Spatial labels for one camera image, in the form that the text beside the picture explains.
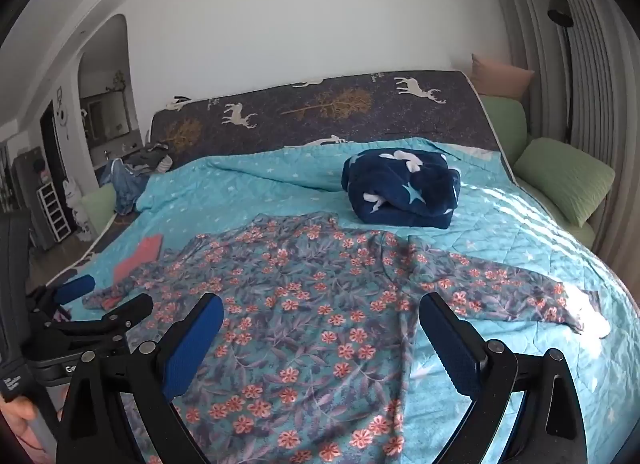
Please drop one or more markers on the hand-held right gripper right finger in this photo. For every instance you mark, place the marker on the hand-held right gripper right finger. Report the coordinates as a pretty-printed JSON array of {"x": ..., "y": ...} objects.
[{"x": 450, "y": 346}]

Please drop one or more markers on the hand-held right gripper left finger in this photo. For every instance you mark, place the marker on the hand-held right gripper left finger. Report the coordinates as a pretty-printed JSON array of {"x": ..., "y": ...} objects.
[{"x": 192, "y": 346}]

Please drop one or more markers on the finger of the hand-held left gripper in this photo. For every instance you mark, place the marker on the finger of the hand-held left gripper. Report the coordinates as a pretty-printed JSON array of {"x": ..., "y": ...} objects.
[
  {"x": 125, "y": 311},
  {"x": 75, "y": 285}
]

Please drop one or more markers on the floral long-sleeve shirt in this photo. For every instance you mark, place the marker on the floral long-sleeve shirt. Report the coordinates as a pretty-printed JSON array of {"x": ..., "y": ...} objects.
[{"x": 310, "y": 304}]

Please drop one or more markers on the dark clothes pile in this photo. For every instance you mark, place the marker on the dark clothes pile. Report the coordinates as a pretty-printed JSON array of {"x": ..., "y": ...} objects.
[{"x": 150, "y": 156}]

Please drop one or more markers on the person's left hand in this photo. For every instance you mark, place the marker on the person's left hand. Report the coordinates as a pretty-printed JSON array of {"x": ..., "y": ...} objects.
[{"x": 16, "y": 411}]

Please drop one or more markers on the salmon folded cloth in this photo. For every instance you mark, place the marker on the salmon folded cloth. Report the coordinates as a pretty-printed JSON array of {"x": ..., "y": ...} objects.
[{"x": 142, "y": 254}]

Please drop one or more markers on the white shelf rack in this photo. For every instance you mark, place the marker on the white shelf rack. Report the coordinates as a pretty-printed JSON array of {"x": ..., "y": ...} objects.
[{"x": 52, "y": 214}]

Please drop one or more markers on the green cushion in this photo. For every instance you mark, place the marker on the green cushion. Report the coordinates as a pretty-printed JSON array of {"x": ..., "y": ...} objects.
[
  {"x": 97, "y": 209},
  {"x": 505, "y": 124}
]

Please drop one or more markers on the blue jeans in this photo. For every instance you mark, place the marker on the blue jeans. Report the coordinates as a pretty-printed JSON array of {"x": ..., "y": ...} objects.
[{"x": 127, "y": 189}]

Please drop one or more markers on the grey cabinet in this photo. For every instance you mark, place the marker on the grey cabinet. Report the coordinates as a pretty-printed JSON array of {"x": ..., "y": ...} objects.
[{"x": 27, "y": 169}]

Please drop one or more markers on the turquoise star quilt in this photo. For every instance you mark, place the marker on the turquoise star quilt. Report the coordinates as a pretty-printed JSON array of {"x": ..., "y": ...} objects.
[{"x": 500, "y": 224}]

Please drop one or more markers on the folded navy star blanket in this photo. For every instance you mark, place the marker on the folded navy star blanket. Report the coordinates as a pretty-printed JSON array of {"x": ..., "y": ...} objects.
[{"x": 400, "y": 204}]

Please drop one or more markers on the large green pillow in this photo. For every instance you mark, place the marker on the large green pillow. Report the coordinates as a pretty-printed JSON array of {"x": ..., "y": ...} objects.
[{"x": 565, "y": 179}]

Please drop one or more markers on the dark deer print mattress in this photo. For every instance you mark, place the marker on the dark deer print mattress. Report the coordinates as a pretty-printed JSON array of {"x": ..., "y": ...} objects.
[{"x": 350, "y": 104}]

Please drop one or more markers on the pink pillow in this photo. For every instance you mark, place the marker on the pink pillow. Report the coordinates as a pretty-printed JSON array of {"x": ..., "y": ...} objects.
[{"x": 500, "y": 76}]

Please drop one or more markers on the grey pleated curtain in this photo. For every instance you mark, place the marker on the grey pleated curtain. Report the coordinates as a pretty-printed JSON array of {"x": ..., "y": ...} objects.
[{"x": 600, "y": 94}]

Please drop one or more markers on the black floor lamp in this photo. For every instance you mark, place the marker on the black floor lamp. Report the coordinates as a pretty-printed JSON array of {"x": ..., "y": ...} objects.
[{"x": 560, "y": 9}]

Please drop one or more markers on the arched wall niche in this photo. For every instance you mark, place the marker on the arched wall niche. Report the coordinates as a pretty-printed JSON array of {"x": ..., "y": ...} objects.
[{"x": 107, "y": 94}]

